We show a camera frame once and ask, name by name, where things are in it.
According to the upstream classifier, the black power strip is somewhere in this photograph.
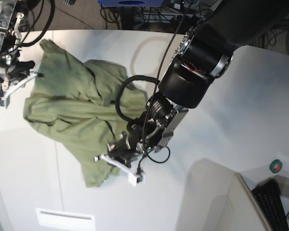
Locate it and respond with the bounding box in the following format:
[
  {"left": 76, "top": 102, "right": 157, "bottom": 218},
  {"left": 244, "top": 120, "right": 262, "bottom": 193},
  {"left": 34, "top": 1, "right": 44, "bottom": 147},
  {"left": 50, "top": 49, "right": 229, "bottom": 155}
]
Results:
[{"left": 174, "top": 14, "right": 203, "bottom": 25}]

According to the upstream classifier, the white table slot plate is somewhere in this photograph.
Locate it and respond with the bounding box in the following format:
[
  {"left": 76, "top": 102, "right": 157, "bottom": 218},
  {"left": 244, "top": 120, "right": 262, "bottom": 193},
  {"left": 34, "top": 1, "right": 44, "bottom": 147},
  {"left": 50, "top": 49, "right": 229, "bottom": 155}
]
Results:
[{"left": 36, "top": 208, "right": 96, "bottom": 231}]

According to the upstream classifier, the black keyboard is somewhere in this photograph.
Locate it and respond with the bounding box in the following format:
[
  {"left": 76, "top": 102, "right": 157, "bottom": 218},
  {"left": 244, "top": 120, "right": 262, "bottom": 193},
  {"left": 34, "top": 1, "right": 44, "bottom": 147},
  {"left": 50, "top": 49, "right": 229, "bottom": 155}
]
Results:
[{"left": 251, "top": 179, "right": 289, "bottom": 231}]

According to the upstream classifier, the blue box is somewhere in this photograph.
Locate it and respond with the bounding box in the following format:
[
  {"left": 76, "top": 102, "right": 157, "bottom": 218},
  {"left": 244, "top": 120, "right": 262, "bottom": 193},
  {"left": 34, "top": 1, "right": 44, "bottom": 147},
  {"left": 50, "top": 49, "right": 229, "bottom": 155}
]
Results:
[{"left": 98, "top": 0, "right": 170, "bottom": 7}]

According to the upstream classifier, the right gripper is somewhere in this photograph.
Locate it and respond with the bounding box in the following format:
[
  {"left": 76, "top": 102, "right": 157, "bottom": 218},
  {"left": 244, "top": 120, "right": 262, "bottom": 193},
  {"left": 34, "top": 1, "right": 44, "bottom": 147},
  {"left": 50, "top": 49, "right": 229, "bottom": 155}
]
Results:
[{"left": 0, "top": 61, "right": 44, "bottom": 109}]

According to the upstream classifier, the green t-shirt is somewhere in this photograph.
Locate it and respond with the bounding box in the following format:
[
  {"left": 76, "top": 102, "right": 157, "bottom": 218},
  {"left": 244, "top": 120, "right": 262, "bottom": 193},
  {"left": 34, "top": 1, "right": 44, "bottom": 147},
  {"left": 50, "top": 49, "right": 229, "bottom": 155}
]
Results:
[{"left": 23, "top": 38, "right": 150, "bottom": 189}]

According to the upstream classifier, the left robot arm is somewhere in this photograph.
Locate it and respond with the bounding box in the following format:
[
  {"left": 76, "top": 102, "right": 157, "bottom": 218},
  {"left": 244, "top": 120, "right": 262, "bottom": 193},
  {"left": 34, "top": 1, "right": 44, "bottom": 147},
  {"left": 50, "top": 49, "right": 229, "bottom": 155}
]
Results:
[{"left": 94, "top": 0, "right": 289, "bottom": 186}]

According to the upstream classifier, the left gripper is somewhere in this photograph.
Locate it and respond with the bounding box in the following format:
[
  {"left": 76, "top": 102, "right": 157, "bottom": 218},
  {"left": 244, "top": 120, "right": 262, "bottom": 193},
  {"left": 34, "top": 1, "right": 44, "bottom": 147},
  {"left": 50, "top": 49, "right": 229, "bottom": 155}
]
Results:
[{"left": 94, "top": 132, "right": 144, "bottom": 187}]

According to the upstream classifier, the green tape roll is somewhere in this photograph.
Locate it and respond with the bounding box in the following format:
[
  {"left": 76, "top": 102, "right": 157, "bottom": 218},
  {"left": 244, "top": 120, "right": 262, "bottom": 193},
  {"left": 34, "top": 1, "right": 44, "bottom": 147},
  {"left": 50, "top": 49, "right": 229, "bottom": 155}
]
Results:
[{"left": 269, "top": 159, "right": 283, "bottom": 174}]

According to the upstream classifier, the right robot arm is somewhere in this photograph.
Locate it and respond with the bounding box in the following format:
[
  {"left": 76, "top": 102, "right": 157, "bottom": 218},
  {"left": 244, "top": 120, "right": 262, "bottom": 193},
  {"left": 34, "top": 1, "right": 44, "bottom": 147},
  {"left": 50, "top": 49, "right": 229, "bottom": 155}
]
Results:
[{"left": 0, "top": 0, "right": 56, "bottom": 108}]

